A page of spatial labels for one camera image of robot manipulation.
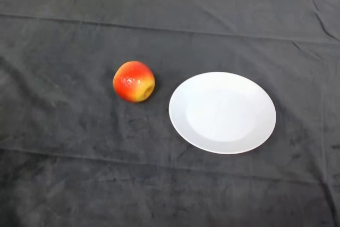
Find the red and yellow apple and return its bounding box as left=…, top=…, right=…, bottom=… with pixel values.
left=113, top=61, right=156, bottom=104

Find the white round plate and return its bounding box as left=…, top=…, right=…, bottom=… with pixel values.
left=168, top=71, right=277, bottom=155

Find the black table cloth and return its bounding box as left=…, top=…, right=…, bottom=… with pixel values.
left=0, top=0, right=340, bottom=227

